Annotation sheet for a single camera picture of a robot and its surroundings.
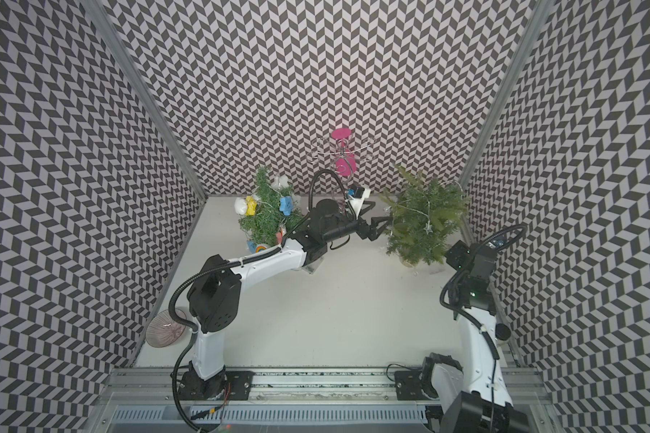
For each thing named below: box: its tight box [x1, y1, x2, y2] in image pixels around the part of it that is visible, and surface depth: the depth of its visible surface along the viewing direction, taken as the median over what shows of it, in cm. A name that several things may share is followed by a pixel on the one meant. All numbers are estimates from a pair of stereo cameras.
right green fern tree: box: [379, 165, 470, 264], surface depth 77 cm
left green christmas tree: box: [238, 165, 304, 247], surface depth 76 cm
